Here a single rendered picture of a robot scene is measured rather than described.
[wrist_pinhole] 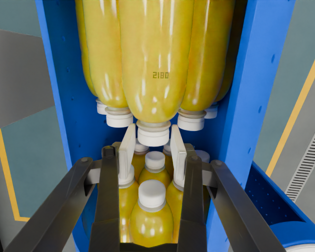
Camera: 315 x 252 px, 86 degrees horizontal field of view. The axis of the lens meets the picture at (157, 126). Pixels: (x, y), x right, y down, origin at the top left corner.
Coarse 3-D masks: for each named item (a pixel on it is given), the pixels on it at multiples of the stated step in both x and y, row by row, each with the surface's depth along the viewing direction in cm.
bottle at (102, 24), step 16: (96, 0) 17; (112, 0) 17; (96, 16) 18; (112, 16) 18; (96, 32) 18; (112, 32) 18; (96, 48) 19; (112, 48) 19; (96, 64) 20; (112, 64) 19; (96, 80) 20; (112, 80) 20; (112, 96) 21; (112, 112) 23; (128, 112) 24
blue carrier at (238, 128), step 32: (64, 0) 23; (256, 0) 10; (288, 0) 12; (64, 32) 24; (256, 32) 11; (64, 64) 24; (256, 64) 12; (64, 96) 25; (224, 96) 31; (256, 96) 14; (64, 128) 25; (96, 128) 34; (224, 128) 14; (256, 128) 16; (224, 160) 15; (96, 192) 38
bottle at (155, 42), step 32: (128, 0) 14; (160, 0) 13; (192, 0) 14; (128, 32) 14; (160, 32) 14; (128, 64) 16; (160, 64) 15; (128, 96) 17; (160, 96) 16; (160, 128) 19
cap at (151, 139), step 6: (138, 132) 20; (144, 132) 19; (150, 132) 19; (156, 132) 19; (162, 132) 19; (168, 132) 20; (138, 138) 20; (144, 138) 19; (150, 138) 19; (156, 138) 19; (162, 138) 19; (168, 138) 21; (144, 144) 20; (150, 144) 19; (156, 144) 19; (162, 144) 20
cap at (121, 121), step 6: (108, 114) 24; (126, 114) 24; (132, 114) 25; (108, 120) 24; (114, 120) 23; (120, 120) 23; (126, 120) 24; (132, 120) 25; (114, 126) 24; (120, 126) 24
